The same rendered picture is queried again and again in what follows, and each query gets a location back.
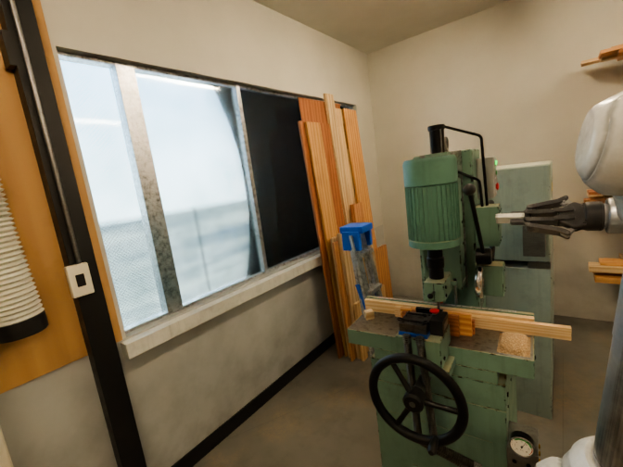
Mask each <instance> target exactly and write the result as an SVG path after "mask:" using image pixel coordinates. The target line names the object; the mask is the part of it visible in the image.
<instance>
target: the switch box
mask: <svg viewBox="0 0 623 467"><path fill-rule="evenodd" d="M495 160H496V157H487V158H485V167H486V177H487V188H488V198H494V197H495V196H496V195H497V189H496V183H497V175H496V176H495V170H496V168H495V166H496V165H495ZM476 164H477V178H478V179H479V180H480V181H481V185H482V195H483V198H485V191H484V180H483V170H482V159H481V158H477V159H476ZM495 177H496V179H495Z"/></svg>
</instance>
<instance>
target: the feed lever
mask: <svg viewBox="0 0 623 467"><path fill-rule="evenodd" d="M475 191H476V187H475V186H474V185H473V184H471V183H468V184H466V185H465V186H464V188H463V192H464V194H465V195H467V196H468V198H469V203H470V207H471V211H472V215H473V219H474V224H475V227H476V231H477V239H478V243H479V247H480V248H477V249H476V263H477V264H491V263H492V250H491V249H490V248H484V244H483V240H482V235H481V231H480V226H479V222H478V217H477V209H476V205H475V200H474V196H473V194H474V193H475Z"/></svg>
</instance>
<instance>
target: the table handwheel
mask: <svg viewBox="0 0 623 467"><path fill-rule="evenodd" d="M396 363H409V364H413V365H416V366H419V367H421V368H423V369H426V370H427V371H429V372H431V373H433V374H434V375H435V376H437V377H438V379H439V380H440V381H441V382H442V383H443V384H445V385H446V386H447V388H448V389H449V390H450V392H451V394H452V396H453V398H454V400H455V403H456V407H457V408H454V407H450V406H446V405H443V404H439V403H437V402H434V401H431V400H427V399H426V387H425V386H424V384H423V383H422V378H421V374H420V375H419V377H418V379H417V381H416V383H415V385H414V386H409V384H408V382H407V381H406V379H405V378H404V376H403V375H402V373H401V371H400V369H399V367H398V366H397V364H396ZM389 365H391V367H392V369H393V370H394V372H395V373H396V374H397V376H398V377H399V379H400V381H401V383H402V385H403V387H404V388H405V390H406V393H405V395H404V397H403V399H402V401H403V404H404V406H405V408H404V410H403V412H402V413H401V415H400V416H399V418H398V419H397V420H396V419H395V418H394V417H393V416H392V415H391V414H390V413H389V412H388V410H387V409H386V408H385V406H384V404H383V402H382V400H381V398H380V396H379V393H378V387H377V383H378V378H379V375H380V373H381V372H382V371H383V370H384V369H385V368H387V366H389ZM369 392H370V396H371V399H372V401H373V403H374V405H375V408H376V410H377V412H378V413H379V415H380V416H381V417H382V419H383V420H384V421H385V422H386V423H387V424H388V425H389V426H390V427H391V428H392V429H393V430H394V431H396V432H397V433H398V434H400V435H402V436H403V437H405V438H407V439H409V440H411V441H413V442H414V443H417V444H420V445H424V446H428V444H429V442H430V440H431V439H432V437H433V435H423V434H419V433H416V432H415V431H413V430H411V429H409V428H407V427H405V426H404V425H402V424H401V423H402V422H403V420H404V419H405V417H406V416H407V415H408V413H409V412H410V411H411V412H414V413H419V412H421V411H422V410H423V408H424V406H427V407H430V408H434V409H438V410H444V411H447V412H449V413H453V414H456V415H457V421H456V423H455V425H454V426H453V428H452V429H451V430H450V431H449V432H447V433H445V434H442V435H436V436H437V437H438V438H439V445H438V447H443V446H448V445H450V444H452V443H454V442H455V441H457V440H458V439H459V438H460V437H461V436H462V435H463V434H464V432H465V430H466V427H467V425H468V419H469V413H468V407H467V403H466V400H465V397H464V394H463V392H462V390H461V388H460V387H459V386H458V385H457V383H456V382H455V381H454V380H453V378H452V377H451V376H450V375H449V374H448V373H447V372H445V371H444V370H443V369H442V368H441V367H439V366H438V365H437V364H436V363H434V362H432V361H431V360H428V359H425V358H423V357H420V356H417V355H414V354H410V353H394V354H390V355H387V356H385V357H384V358H382V359H381V360H379V361H378V362H377V363H376V364H375V366H374V367H373V369H372V370H371V373H370V376H369Z"/></svg>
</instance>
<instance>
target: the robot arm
mask: <svg viewBox="0 0 623 467"><path fill-rule="evenodd" d="M575 164H576V169H577V173H578V175H579V176H580V177H581V180H582V181H583V182H584V183H585V184H586V185H587V186H589V187H590V189H592V190H593V191H595V192H597V193H598V194H601V195H605V196H612V197H611V198H607V199H606V200H605V202H602V201H592V202H585V203H581V204H580V203H577V202H571V201H570V200H569V199H568V196H562V197H560V198H558V199H554V200H549V201H544V202H540V203H535V204H530V205H527V207H526V209H525V210H524V211H512V212H511V213H503V214H496V216H495V219H496V223H510V224H511V225H525V226H526V228H527V231H529V232H534V233H540V234H551V235H557V236H560V237H563V238H565V239H569V238H570V235H571V234H572V233H573V232H577V231H580V230H585V231H601V230H603V229H605V231H606V232H607V233H608V234H623V91H622V92H620V93H618V94H616V95H613V96H611V97H609V98H607V99H605V100H604V101H602V102H600V103H599V104H597V105H595V106H594V107H593V108H592V109H591V110H590V111H589V112H588V114H587V116H586V117H585V120H584V121H583V124H582V126H581V129H580V133H579V136H578V143H577V148H576V156H575ZM560 207H562V208H560ZM551 208H552V209H551ZM557 213H558V214H557ZM550 225H553V226H550ZM556 226H563V227H565V228H561V227H556ZM612 335H613V337H612V343H611V348H610V353H609V359H608V364H607V370H606V375H605V380H604V390H603V395H602V401H601V406H600V411H599V417H598V423H597V427H596V433H595V435H593V436H588V437H584V438H581V439H580V440H578V441H577V442H576V443H574V445H573V446H572V447H571V449H570V450H569V451H568V452H567V453H566V454H565V455H564V456H563V458H558V457H549V458H546V459H544V460H542V461H539V462H537V463H536V466H535V467H623V272H622V278H621V284H620V288H619V294H618V300H617V309H616V315H615V320H614V326H613V331H612Z"/></svg>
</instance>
